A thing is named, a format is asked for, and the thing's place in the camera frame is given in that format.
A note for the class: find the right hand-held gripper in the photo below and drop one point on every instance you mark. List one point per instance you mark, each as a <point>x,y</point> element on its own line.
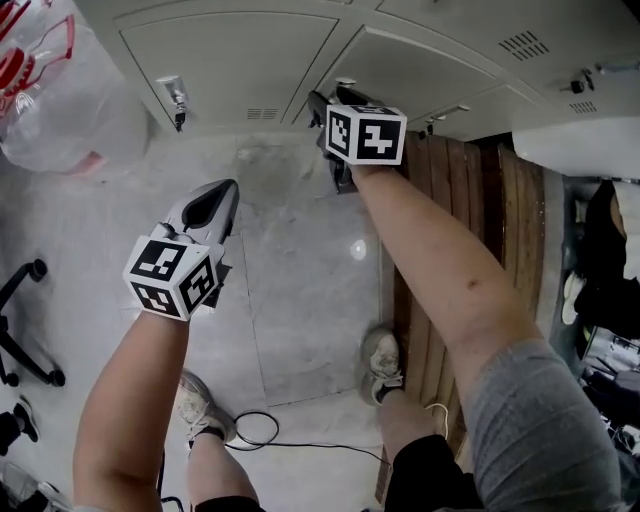
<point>365,135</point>

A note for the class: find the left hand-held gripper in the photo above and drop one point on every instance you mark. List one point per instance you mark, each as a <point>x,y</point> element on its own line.
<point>165,280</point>

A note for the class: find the grey metal locker door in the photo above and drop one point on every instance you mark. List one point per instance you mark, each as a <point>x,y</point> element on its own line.
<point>425,75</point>

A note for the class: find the grey metal locker cabinet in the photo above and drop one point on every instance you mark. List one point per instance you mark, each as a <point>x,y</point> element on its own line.
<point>225,60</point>

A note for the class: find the person's right forearm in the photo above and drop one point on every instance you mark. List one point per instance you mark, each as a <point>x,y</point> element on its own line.
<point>425,240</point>

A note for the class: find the person's left forearm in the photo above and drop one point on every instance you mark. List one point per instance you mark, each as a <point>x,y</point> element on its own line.
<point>130,400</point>

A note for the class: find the clear jug with red cap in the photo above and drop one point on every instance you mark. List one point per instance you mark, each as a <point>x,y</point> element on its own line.
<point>75,110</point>

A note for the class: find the black office chair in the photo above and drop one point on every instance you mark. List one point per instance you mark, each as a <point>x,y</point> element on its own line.
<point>37,270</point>

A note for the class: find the person's left shoe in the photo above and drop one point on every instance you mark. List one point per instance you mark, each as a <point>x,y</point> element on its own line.
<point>200,405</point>

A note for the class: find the person's shoe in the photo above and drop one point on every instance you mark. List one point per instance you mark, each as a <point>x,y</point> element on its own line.
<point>200,405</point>
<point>382,360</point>

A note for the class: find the person's right shoe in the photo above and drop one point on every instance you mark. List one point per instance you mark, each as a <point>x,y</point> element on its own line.
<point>382,360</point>

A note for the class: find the large white chest appliance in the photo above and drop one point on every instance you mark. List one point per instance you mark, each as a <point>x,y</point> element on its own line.
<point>575,147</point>

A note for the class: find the person's left leg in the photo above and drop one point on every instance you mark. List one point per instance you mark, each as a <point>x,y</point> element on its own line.
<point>220,470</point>

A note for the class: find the person's leg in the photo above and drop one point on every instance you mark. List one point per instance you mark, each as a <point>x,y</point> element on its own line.
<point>220,470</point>
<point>405,420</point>

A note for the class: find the wooden slat platform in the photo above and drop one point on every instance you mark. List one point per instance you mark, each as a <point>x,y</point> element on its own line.
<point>425,365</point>

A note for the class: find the person's right leg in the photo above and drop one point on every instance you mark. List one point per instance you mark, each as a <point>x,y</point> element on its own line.
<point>405,420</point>

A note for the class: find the person's black shorts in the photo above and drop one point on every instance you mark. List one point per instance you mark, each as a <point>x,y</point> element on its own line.
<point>430,480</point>

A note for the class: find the person's grey shirt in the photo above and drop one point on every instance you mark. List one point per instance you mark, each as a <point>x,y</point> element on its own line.
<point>540,435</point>

